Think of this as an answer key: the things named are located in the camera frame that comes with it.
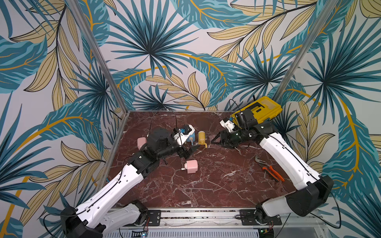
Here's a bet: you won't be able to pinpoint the pink sharpener back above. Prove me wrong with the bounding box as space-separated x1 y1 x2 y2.
181 160 198 174

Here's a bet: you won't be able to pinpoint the pink sharpener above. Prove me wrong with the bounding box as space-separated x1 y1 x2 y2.
137 137 147 150
181 160 198 174

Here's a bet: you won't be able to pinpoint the yellow pencil sharpener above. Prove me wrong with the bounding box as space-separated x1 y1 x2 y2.
198 131 207 148

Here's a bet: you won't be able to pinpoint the blue pencil sharpener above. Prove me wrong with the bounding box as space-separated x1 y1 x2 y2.
187 133 195 146

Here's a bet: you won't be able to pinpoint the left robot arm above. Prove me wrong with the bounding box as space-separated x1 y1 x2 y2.
61 125 198 238

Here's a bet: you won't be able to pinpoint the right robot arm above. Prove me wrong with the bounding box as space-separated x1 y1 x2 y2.
216 116 333 217

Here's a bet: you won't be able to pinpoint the yellow black toolbox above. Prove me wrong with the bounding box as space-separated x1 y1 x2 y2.
231 96 282 128

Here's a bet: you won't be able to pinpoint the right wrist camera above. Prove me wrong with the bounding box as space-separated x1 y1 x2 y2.
220 118 238 133

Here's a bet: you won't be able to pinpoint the orange handled pliers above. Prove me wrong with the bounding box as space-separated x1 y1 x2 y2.
255 156 285 182

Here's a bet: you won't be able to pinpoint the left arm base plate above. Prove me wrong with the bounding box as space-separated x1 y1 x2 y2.
133 210 162 227

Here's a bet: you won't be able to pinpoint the aluminium front rail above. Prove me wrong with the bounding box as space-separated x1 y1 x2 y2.
103 208 332 238

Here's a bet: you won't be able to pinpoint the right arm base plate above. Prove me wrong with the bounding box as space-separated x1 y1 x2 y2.
235 209 282 226

